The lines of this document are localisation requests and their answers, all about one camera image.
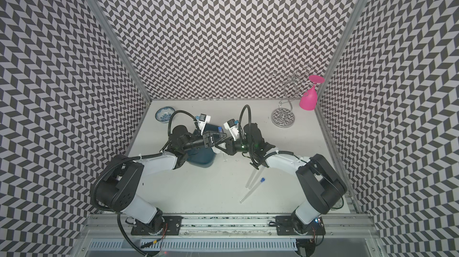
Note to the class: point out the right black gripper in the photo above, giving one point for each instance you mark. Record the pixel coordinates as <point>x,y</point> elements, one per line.
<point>230,147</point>

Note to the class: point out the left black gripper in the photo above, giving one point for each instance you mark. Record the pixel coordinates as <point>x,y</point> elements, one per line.
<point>208,139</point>

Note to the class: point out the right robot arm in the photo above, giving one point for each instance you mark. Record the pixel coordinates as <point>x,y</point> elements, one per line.
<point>320,183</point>

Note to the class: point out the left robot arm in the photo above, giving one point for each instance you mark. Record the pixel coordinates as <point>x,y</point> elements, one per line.
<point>118,189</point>

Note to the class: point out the teal plastic tray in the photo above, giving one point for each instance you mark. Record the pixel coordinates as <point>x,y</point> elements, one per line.
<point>204,157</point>

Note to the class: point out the blue white ceramic bowl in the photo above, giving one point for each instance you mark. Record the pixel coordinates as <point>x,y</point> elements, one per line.
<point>163,115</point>

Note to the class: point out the pink plastic wine glass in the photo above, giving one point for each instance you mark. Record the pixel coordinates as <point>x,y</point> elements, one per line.
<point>309,99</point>

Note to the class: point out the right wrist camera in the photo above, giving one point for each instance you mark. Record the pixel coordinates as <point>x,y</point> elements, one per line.
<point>232,126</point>

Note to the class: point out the chrome wire glass rack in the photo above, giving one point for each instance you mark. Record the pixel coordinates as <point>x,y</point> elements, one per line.
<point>290,86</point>

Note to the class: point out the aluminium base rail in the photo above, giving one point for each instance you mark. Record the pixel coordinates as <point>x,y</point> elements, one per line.
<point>206,235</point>

